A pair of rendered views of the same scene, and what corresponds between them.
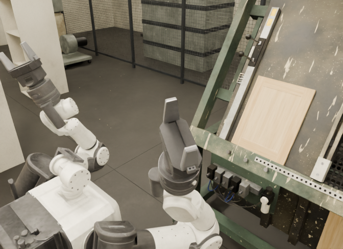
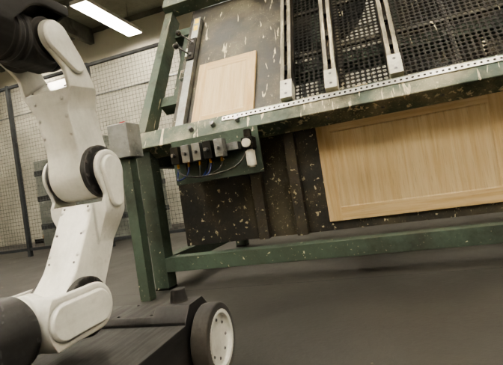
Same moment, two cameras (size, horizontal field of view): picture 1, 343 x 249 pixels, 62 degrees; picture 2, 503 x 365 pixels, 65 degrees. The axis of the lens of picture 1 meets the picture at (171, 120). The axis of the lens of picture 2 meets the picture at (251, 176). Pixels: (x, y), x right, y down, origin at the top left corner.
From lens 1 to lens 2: 155 cm
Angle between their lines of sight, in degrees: 38
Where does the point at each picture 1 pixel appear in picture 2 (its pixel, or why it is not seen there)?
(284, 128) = (241, 87)
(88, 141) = not seen: outside the picture
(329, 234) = (332, 189)
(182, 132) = not seen: outside the picture
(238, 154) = (202, 126)
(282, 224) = (284, 224)
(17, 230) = not seen: outside the picture
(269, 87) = (214, 67)
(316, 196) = (293, 111)
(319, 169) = (285, 88)
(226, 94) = (171, 99)
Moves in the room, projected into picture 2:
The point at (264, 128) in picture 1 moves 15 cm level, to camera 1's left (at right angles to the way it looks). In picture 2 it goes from (221, 97) to (196, 98)
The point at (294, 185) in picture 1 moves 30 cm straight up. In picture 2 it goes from (270, 116) to (261, 57)
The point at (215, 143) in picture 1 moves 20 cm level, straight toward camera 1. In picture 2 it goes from (171, 132) to (174, 126)
